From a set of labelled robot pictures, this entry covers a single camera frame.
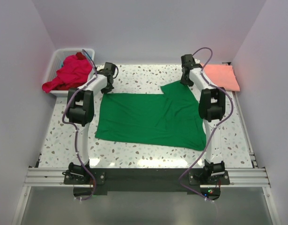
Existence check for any aluminium frame rail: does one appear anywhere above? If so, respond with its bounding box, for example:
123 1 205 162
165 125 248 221
23 168 271 188

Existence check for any crumpled magenta t shirt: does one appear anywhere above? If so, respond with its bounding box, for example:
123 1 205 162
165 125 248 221
42 60 92 93

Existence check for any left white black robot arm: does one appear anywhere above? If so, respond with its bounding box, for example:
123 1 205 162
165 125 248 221
62 62 119 165

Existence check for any teal garment in basket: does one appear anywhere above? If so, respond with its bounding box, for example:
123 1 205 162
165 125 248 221
60 49 95 68

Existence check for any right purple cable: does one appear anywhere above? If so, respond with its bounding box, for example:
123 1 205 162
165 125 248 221
177 47 235 196

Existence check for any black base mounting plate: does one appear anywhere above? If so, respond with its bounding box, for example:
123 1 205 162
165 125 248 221
62 165 230 197

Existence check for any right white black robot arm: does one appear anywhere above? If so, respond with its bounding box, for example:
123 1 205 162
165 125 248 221
180 54 226 184

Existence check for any dark red t shirt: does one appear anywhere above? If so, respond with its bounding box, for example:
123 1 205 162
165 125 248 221
75 52 87 60

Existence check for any green t shirt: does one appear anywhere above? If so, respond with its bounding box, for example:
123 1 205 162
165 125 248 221
95 82 207 151

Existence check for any folded salmon pink t shirt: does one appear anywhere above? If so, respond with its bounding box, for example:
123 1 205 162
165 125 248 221
203 64 240 92

